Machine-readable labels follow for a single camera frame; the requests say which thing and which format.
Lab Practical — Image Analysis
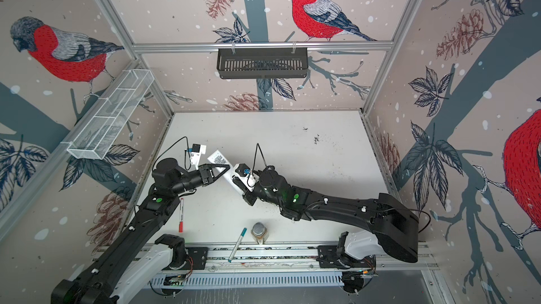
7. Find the aluminium top crossbar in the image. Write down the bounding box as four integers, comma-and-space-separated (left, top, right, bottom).
132, 41, 395, 54

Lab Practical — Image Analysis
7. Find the silver metal binder clip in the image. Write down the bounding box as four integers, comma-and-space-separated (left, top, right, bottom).
251, 222, 269, 245

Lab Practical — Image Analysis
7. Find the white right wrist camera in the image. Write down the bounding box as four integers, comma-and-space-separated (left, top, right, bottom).
234, 163, 259, 188

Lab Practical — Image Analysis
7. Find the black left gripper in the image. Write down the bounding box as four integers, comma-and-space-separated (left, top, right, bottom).
170, 164, 230, 196

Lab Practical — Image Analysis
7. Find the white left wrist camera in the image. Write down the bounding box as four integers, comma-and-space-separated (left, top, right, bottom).
187, 143, 207, 170

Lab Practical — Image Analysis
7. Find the white wire mesh basket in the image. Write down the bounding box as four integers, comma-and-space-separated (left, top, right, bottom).
67, 69, 154, 160

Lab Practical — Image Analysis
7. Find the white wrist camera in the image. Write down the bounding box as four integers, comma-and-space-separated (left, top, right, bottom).
187, 143, 207, 170
234, 163, 259, 188

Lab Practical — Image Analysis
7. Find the white remote control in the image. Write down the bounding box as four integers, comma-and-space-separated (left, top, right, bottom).
207, 150, 245, 196

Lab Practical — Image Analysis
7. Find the black hanging plastic basket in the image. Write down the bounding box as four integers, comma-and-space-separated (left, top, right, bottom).
216, 48, 309, 79

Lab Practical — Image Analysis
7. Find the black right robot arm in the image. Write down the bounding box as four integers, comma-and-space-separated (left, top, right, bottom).
231, 163, 419, 263

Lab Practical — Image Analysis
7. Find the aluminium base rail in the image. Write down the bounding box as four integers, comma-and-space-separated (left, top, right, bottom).
88, 242, 440, 290

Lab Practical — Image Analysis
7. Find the red marker left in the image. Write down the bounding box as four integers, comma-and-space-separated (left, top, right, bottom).
178, 198, 185, 233

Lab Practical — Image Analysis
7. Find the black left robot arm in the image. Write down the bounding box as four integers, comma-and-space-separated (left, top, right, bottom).
51, 157, 230, 303

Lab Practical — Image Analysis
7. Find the teal capped marker pen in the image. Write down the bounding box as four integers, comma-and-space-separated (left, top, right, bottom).
228, 227, 247, 263

